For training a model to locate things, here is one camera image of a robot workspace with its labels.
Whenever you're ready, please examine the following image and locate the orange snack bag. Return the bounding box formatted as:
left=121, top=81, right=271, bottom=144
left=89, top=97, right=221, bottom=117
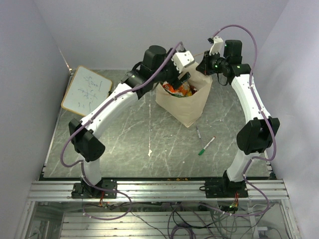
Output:
left=162, top=82, right=193, bottom=98

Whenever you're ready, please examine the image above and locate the grey ballpoint pen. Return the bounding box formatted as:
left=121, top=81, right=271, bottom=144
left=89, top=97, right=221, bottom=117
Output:
left=195, top=125, right=203, bottom=145

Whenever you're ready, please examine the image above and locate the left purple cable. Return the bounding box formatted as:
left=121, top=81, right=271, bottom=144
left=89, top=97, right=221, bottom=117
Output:
left=59, top=41, right=186, bottom=221

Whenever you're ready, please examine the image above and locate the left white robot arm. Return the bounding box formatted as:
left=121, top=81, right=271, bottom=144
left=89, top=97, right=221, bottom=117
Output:
left=69, top=45, right=194, bottom=198

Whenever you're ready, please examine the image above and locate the beige paper bag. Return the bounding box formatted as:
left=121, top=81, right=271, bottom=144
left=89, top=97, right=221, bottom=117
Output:
left=156, top=62, right=212, bottom=127

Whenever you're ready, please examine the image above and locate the yellow framed whiteboard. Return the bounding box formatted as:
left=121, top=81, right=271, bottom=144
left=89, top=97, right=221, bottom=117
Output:
left=61, top=66, right=113, bottom=116

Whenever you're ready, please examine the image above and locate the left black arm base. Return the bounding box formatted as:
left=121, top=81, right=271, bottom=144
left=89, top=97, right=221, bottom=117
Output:
left=71, top=178, right=117, bottom=199

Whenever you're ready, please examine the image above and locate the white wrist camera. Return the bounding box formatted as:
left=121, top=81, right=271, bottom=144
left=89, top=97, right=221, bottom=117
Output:
left=171, top=51, right=195, bottom=73
left=207, top=36, right=224, bottom=56

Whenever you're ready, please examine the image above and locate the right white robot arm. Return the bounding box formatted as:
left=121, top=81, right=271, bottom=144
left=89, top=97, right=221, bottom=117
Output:
left=196, top=36, right=280, bottom=197

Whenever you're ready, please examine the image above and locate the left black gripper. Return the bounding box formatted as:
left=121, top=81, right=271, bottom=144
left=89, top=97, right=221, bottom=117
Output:
left=153, top=48, right=192, bottom=91

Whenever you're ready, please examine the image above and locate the aluminium rail frame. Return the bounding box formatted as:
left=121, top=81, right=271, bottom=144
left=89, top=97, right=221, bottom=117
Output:
left=14, top=67, right=300, bottom=239

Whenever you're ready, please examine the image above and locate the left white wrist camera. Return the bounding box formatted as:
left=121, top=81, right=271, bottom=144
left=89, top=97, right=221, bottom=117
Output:
left=171, top=51, right=195, bottom=73

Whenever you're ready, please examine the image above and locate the white marker pen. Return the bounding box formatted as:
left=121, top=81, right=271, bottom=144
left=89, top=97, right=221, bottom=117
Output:
left=198, top=136, right=216, bottom=155

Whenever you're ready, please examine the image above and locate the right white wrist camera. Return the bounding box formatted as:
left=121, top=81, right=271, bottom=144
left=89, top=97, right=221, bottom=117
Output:
left=207, top=36, right=224, bottom=56

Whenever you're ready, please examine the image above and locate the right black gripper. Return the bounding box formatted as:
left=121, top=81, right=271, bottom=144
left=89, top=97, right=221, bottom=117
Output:
left=196, top=50, right=228, bottom=76

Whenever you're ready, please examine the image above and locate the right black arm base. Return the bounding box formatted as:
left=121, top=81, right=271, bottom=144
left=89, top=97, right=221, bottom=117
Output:
left=199, top=172, right=248, bottom=198

